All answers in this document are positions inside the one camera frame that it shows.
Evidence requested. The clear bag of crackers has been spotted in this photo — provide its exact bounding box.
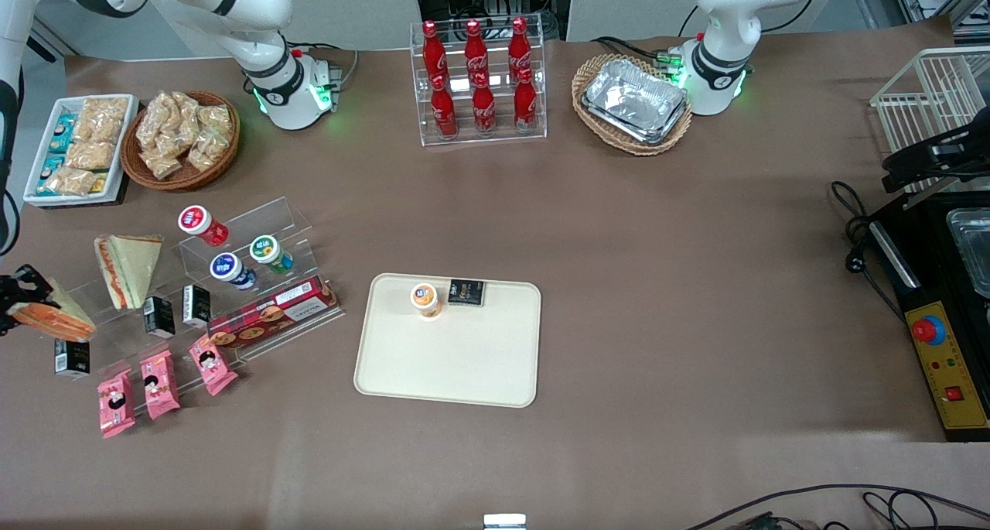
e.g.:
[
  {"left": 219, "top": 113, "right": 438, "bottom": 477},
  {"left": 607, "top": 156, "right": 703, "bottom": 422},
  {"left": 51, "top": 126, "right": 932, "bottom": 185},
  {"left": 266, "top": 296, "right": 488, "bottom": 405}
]
[
  {"left": 43, "top": 166, "right": 98, "bottom": 197},
  {"left": 76, "top": 97, "right": 130, "bottom": 145},
  {"left": 65, "top": 139, "right": 117, "bottom": 172}
]

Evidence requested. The red cola bottle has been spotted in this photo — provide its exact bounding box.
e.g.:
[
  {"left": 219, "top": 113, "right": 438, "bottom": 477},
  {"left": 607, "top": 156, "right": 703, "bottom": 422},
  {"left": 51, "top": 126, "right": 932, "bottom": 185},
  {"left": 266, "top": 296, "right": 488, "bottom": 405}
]
[
  {"left": 514, "top": 68, "right": 538, "bottom": 132},
  {"left": 472, "top": 74, "right": 497, "bottom": 135},
  {"left": 508, "top": 17, "right": 533, "bottom": 82},
  {"left": 430, "top": 75, "right": 459, "bottom": 138},
  {"left": 422, "top": 21, "right": 449, "bottom": 90},
  {"left": 464, "top": 19, "right": 490, "bottom": 86}
]

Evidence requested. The clear acrylic tiered stand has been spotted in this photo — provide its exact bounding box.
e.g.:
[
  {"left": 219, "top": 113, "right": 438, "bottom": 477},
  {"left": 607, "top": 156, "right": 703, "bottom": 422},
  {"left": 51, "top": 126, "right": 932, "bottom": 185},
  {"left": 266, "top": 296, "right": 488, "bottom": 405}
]
[{"left": 31, "top": 197, "right": 346, "bottom": 419}]

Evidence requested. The black power cable with plug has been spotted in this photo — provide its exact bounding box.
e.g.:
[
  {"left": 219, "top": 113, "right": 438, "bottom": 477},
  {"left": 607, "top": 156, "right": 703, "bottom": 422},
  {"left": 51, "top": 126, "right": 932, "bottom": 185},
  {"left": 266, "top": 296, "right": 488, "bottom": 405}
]
[{"left": 830, "top": 180, "right": 907, "bottom": 322}]

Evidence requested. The orange cap yogurt bottle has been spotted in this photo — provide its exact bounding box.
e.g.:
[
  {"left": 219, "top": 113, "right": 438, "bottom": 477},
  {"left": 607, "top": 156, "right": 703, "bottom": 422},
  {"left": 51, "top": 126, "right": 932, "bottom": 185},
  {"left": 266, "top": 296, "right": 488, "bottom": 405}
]
[{"left": 409, "top": 282, "right": 444, "bottom": 321}]

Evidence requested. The long black floor cable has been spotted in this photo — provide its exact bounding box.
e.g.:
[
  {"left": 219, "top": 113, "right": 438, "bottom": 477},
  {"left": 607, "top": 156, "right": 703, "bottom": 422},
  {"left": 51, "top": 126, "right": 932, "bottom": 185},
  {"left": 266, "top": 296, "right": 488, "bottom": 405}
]
[{"left": 684, "top": 483, "right": 990, "bottom": 530}]

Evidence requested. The left arm base cable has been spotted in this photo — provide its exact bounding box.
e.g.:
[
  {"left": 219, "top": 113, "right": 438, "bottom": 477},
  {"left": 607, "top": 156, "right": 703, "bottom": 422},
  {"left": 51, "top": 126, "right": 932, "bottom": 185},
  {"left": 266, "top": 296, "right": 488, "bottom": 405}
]
[{"left": 591, "top": 35, "right": 683, "bottom": 68}]

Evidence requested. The blue cap yogurt bottle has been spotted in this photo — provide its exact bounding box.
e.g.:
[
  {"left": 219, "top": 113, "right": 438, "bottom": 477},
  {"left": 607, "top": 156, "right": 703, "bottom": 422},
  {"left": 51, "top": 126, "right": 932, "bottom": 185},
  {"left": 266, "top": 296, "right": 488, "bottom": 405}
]
[{"left": 210, "top": 252, "right": 258, "bottom": 292}]

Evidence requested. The red cookie box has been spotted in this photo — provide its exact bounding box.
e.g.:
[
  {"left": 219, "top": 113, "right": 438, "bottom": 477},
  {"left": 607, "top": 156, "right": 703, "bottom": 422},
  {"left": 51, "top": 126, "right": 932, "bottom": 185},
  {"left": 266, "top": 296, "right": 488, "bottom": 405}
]
[{"left": 207, "top": 275, "right": 340, "bottom": 351}]

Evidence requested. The cream plastic serving tray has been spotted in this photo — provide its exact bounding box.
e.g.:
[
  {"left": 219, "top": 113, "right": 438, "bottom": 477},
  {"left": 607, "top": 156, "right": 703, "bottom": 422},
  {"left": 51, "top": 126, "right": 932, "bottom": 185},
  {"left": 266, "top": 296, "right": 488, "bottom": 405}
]
[{"left": 353, "top": 272, "right": 542, "bottom": 409}]

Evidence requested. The white rectangular snack tray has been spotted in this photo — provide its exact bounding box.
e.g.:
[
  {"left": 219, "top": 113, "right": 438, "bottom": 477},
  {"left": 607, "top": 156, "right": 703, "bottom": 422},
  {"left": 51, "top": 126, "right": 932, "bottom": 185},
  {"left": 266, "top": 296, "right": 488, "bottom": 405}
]
[{"left": 22, "top": 94, "right": 141, "bottom": 207}]

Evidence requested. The round wicker snack basket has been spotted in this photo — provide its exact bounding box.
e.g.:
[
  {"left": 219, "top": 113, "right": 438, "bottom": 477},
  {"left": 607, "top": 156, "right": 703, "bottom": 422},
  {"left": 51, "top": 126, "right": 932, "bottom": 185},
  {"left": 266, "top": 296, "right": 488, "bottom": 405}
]
[{"left": 120, "top": 91, "right": 241, "bottom": 193}]

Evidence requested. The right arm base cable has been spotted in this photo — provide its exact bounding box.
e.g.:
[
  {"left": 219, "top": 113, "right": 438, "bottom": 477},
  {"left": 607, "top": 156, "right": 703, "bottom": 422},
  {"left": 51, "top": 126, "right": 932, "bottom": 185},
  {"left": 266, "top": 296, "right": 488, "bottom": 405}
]
[{"left": 289, "top": 43, "right": 361, "bottom": 111}]

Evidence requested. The black sealing machine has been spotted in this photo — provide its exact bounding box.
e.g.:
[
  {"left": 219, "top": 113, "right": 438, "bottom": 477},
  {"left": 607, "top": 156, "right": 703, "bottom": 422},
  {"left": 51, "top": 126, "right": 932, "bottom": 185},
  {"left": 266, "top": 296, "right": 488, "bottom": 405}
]
[{"left": 865, "top": 192, "right": 990, "bottom": 443}]

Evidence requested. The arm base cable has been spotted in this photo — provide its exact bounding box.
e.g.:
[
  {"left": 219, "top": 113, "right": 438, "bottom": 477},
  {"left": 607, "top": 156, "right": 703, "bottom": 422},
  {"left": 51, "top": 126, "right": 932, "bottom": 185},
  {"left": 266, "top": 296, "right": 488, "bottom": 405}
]
[
  {"left": 591, "top": 35, "right": 683, "bottom": 68},
  {"left": 289, "top": 43, "right": 361, "bottom": 111}
]

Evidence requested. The pink snack packet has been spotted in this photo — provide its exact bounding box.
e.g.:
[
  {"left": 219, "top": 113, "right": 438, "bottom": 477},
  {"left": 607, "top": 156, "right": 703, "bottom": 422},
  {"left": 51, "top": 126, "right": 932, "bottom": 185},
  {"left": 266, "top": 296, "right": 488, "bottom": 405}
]
[
  {"left": 96, "top": 368, "right": 137, "bottom": 439},
  {"left": 188, "top": 333, "right": 240, "bottom": 397},
  {"left": 139, "top": 350, "right": 182, "bottom": 421}
]

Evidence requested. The clear bag of puffed snacks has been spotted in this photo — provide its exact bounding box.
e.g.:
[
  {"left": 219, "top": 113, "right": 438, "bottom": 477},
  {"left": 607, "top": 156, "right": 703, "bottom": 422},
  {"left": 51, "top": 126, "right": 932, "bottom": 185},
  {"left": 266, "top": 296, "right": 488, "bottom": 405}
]
[
  {"left": 188, "top": 132, "right": 230, "bottom": 173},
  {"left": 139, "top": 147, "right": 184, "bottom": 180},
  {"left": 170, "top": 92, "right": 203, "bottom": 149},
  {"left": 197, "top": 104, "right": 234, "bottom": 141},
  {"left": 137, "top": 93, "right": 176, "bottom": 152}
]

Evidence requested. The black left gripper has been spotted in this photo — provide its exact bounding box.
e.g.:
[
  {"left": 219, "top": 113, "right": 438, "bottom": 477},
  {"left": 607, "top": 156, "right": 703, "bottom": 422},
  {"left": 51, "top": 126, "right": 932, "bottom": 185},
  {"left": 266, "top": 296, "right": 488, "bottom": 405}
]
[{"left": 883, "top": 126, "right": 990, "bottom": 193}]

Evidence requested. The wicker basket with foil trays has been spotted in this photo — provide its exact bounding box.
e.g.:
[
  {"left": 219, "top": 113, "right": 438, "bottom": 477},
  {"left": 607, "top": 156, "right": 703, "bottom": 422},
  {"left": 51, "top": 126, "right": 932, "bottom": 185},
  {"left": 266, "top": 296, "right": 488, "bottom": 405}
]
[{"left": 572, "top": 53, "right": 694, "bottom": 157}]

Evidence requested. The looped black cable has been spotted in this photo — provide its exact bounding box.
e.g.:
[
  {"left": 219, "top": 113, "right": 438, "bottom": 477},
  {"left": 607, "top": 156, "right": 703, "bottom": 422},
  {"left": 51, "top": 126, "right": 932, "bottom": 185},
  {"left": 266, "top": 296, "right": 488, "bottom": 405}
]
[{"left": 862, "top": 490, "right": 990, "bottom": 530}]

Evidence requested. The triangle sandwich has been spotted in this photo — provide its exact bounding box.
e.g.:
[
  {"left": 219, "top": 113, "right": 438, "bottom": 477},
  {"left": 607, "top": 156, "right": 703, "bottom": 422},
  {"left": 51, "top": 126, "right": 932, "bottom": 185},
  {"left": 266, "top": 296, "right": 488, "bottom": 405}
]
[
  {"left": 93, "top": 234, "right": 165, "bottom": 311},
  {"left": 8, "top": 278, "right": 98, "bottom": 342}
]

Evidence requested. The green cap yogurt bottle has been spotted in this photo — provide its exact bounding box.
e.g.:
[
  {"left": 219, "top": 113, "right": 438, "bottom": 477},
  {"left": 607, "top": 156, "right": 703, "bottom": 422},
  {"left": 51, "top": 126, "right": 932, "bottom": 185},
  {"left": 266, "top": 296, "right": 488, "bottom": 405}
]
[{"left": 248, "top": 234, "right": 295, "bottom": 275}]

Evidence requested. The stack of foil trays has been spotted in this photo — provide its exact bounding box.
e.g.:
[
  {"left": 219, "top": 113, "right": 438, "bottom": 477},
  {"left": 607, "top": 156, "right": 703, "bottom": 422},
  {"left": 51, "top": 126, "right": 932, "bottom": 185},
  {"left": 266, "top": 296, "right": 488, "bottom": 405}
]
[{"left": 581, "top": 58, "right": 689, "bottom": 145}]

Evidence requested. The small black carton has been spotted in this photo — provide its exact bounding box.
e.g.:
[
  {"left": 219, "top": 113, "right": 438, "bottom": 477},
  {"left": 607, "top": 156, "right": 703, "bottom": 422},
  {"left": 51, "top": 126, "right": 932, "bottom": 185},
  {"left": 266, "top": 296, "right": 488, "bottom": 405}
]
[
  {"left": 142, "top": 296, "right": 177, "bottom": 340},
  {"left": 181, "top": 283, "right": 213, "bottom": 329},
  {"left": 447, "top": 279, "right": 487, "bottom": 307},
  {"left": 53, "top": 338, "right": 91, "bottom": 379}
]

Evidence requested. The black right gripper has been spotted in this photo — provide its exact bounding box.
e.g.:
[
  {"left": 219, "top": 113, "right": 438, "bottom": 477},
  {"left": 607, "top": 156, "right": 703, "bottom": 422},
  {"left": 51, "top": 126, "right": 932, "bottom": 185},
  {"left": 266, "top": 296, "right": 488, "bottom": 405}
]
[{"left": 0, "top": 265, "right": 53, "bottom": 337}]

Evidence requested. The white wire basket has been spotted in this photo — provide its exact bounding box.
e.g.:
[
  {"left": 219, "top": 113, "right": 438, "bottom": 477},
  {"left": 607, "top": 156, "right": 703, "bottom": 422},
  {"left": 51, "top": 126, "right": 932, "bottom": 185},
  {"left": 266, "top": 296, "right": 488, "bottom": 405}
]
[{"left": 869, "top": 46, "right": 990, "bottom": 200}]

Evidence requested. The red cap yogurt bottle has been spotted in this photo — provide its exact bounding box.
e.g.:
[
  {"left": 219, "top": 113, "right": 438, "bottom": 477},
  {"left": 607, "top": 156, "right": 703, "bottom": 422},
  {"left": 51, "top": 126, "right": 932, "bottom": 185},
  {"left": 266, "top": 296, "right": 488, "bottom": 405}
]
[{"left": 177, "top": 205, "right": 230, "bottom": 248}]

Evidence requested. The steel tray insert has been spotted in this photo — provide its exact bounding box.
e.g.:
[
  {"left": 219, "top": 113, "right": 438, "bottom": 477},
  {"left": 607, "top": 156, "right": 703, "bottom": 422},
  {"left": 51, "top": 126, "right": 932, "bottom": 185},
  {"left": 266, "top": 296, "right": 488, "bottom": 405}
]
[{"left": 945, "top": 208, "right": 990, "bottom": 299}]

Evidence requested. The clear acrylic bottle rack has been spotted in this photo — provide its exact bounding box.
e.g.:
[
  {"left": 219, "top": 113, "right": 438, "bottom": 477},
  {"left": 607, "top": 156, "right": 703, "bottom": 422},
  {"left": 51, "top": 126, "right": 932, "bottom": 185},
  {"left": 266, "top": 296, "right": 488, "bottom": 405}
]
[{"left": 409, "top": 19, "right": 548, "bottom": 147}]

